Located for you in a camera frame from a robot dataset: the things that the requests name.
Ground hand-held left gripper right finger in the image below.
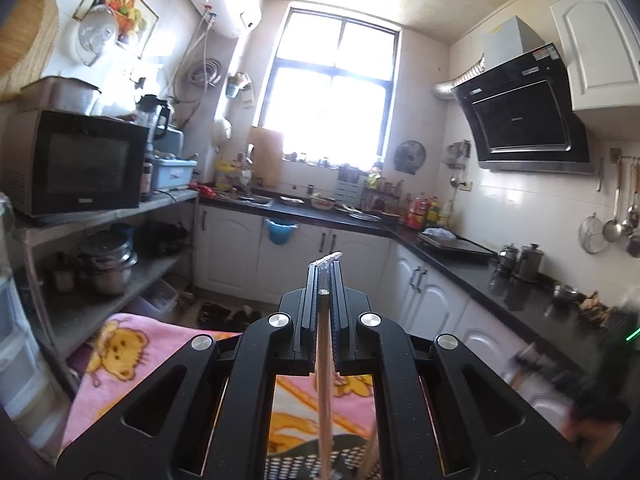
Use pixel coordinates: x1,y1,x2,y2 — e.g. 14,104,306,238
327,259,586,480

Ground small hanging metal utensils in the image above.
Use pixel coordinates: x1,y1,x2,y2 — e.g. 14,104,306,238
445,141,472,186

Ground blue hanging bin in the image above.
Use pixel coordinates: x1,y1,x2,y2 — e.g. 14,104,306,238
265,217,299,247

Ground black range hood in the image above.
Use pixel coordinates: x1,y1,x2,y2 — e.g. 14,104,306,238
450,16,596,176

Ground black spice rack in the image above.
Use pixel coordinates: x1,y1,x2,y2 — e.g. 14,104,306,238
361,180,405,213

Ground row of hanging kitchen utensils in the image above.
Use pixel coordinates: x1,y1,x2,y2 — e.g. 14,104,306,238
620,157,640,258

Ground white base cabinets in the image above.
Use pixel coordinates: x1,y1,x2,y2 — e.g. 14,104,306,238
192,202,576,441

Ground wooden cutting board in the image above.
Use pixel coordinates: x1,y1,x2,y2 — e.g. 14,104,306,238
248,126,283,188

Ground white perforated lid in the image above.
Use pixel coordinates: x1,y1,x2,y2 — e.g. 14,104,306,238
75,4,121,67

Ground stainless steel bowl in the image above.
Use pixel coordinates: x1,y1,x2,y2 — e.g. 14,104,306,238
552,282,583,303

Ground pale blue dish box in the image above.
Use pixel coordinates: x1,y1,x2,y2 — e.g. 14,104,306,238
150,156,198,193

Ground grey-blue plastic drawer tower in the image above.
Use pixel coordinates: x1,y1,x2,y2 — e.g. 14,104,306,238
0,195,66,441

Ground bamboo chopstick pair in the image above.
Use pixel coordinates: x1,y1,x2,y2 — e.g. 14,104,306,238
309,251,345,480
357,425,378,480

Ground dark slippers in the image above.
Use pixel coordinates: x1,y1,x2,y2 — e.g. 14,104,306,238
197,300,263,331

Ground stacked stainless steel pots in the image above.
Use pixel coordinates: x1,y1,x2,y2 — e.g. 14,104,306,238
77,230,138,296

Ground kitchen window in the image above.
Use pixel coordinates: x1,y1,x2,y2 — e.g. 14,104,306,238
257,5,401,161

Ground ginger roots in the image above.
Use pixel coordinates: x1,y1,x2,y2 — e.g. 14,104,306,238
580,290,621,323

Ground steel shelf rack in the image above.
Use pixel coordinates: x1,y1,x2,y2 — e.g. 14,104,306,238
10,187,201,361

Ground small grey wall fan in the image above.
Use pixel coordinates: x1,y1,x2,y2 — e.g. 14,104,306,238
394,140,427,176

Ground pink bear printed blanket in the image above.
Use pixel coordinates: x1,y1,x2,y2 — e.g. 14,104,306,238
62,312,378,461

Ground dark perforated utensil holder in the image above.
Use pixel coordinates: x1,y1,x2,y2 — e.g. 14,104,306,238
210,430,381,480

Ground yellow plastic container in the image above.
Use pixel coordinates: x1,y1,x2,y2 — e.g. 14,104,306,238
215,160,242,192

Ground pale blue appliance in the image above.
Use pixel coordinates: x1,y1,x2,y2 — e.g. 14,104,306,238
152,127,185,158

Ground black blender jug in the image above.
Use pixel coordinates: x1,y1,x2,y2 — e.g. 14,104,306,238
135,94,171,141

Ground black kitchen countertop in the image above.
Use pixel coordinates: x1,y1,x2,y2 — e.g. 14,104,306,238
200,190,640,391

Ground small lidded steel pot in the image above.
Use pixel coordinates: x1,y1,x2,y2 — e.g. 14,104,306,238
52,255,78,293

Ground metal kettles on counter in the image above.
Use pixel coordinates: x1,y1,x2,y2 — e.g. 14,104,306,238
515,242,545,282

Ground glass french press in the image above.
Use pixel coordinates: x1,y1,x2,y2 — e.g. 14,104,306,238
497,242,521,273

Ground black wok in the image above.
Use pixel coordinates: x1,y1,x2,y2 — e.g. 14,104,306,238
142,222,188,256

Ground wall mounted utensil cup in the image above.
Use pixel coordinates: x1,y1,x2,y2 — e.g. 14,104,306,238
226,72,256,108

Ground black gas stove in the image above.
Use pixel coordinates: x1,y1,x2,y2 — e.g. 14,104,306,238
417,232,496,261

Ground round bamboo mat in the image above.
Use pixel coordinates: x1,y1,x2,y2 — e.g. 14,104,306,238
0,0,61,103

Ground translucent storage box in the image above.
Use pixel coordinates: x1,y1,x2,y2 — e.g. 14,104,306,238
125,280,180,323

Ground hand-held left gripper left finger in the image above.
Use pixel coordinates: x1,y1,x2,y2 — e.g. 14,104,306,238
56,262,325,480

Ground black microwave oven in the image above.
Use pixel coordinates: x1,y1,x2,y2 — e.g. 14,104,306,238
0,109,151,218

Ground white wall cabinet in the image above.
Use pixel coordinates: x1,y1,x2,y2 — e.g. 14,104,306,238
550,0,640,113

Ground pale blue knife block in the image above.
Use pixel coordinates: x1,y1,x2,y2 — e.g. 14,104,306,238
336,165,366,206

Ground coiled grey hose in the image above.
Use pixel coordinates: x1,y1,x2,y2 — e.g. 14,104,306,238
187,58,222,90

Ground row of condiment bottles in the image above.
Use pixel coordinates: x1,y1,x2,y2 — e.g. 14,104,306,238
402,192,456,231

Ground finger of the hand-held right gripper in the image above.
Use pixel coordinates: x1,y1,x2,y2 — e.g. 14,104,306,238
511,342,557,392

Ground silver exhaust duct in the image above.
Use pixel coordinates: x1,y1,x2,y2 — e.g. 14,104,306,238
432,55,488,103

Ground fruit wall poster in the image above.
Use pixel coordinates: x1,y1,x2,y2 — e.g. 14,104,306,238
72,0,160,58

